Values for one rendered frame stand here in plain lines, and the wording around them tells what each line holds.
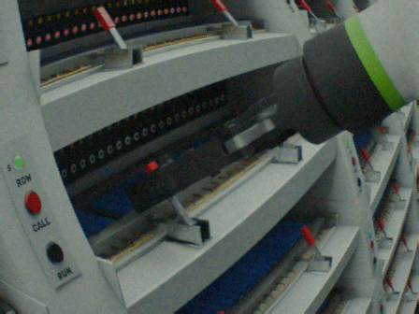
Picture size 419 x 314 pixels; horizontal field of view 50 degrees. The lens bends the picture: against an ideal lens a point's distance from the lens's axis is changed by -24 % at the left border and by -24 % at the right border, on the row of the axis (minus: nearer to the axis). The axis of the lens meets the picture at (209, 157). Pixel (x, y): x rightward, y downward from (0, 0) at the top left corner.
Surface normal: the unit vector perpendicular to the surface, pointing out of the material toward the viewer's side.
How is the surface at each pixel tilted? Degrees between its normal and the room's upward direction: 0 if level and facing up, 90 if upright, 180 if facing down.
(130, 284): 20
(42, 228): 90
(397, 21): 71
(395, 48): 87
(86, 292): 90
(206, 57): 110
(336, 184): 90
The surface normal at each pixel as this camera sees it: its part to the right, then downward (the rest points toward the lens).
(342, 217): -0.48, 0.29
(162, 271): -0.07, -0.95
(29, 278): 0.80, -0.25
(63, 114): 0.87, 0.08
